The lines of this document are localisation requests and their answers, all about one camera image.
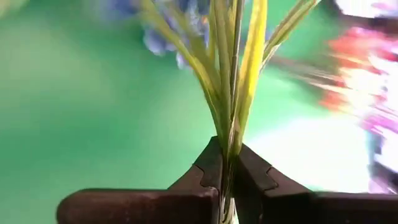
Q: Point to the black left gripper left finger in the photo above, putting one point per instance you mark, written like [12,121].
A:
[140,205]

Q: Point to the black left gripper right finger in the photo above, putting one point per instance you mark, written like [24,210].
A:
[311,208]

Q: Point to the blue artificial flower bunch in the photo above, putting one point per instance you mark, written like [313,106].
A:
[250,77]

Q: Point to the pink artificial flower bunch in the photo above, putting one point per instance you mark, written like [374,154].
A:
[357,49]

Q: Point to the purple glass vase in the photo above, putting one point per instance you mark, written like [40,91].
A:
[384,155]

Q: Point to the green table mat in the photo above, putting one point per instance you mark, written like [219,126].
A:
[77,109]

